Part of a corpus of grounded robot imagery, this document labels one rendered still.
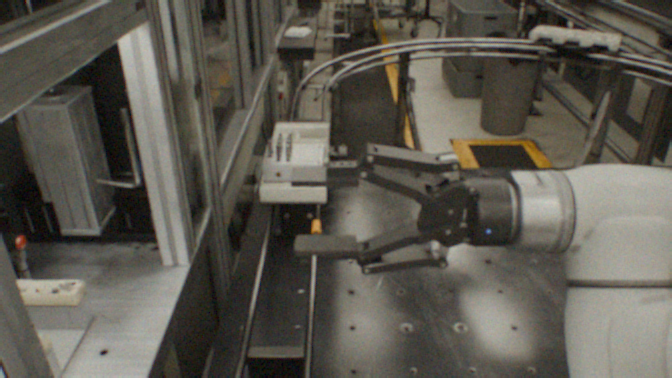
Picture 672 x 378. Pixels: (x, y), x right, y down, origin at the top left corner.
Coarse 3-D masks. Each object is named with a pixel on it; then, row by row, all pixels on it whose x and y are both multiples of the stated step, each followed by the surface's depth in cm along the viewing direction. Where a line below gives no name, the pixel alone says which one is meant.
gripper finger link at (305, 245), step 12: (300, 240) 60; (312, 240) 60; (324, 240) 60; (336, 240) 60; (348, 240) 60; (300, 252) 59; (312, 252) 59; (324, 252) 59; (336, 252) 59; (348, 252) 59
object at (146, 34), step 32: (160, 32) 70; (128, 64) 69; (160, 96) 71; (160, 128) 73; (160, 160) 76; (160, 224) 81; (0, 256) 37; (0, 320) 37; (0, 352) 37; (32, 352) 41
